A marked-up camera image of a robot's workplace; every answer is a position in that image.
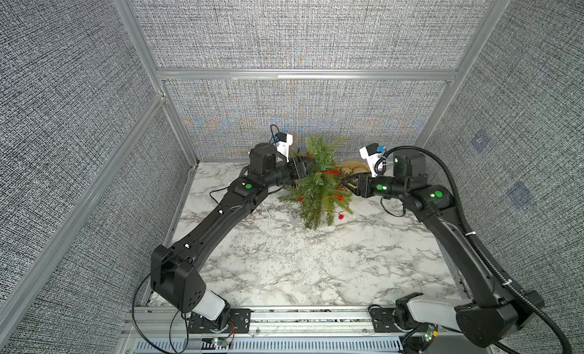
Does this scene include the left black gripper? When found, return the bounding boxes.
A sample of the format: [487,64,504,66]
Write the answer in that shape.
[262,155,316,190]

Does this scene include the red string lights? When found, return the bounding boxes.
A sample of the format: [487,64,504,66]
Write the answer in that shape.
[296,168,349,229]

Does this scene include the small green christmas tree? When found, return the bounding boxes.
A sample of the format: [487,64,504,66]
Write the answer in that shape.
[278,136,354,230]

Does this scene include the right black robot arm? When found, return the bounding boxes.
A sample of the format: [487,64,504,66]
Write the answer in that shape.
[342,146,547,348]

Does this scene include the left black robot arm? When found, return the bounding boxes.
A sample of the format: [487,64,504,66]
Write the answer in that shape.
[150,143,316,330]

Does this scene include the yellow bamboo steamer basket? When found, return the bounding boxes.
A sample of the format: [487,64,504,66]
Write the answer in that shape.
[339,161,370,177]

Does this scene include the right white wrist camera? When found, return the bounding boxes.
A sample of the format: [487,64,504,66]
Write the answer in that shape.
[360,143,386,178]

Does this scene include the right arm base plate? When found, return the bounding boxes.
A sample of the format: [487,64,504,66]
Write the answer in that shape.
[367,304,408,334]

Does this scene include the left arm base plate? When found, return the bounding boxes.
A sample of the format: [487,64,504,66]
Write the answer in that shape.
[188,308,252,336]

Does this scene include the aluminium front rail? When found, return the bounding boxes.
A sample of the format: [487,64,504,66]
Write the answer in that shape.
[119,305,498,354]

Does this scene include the black corrugated cable conduit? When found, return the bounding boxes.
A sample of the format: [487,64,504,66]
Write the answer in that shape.
[381,146,573,354]

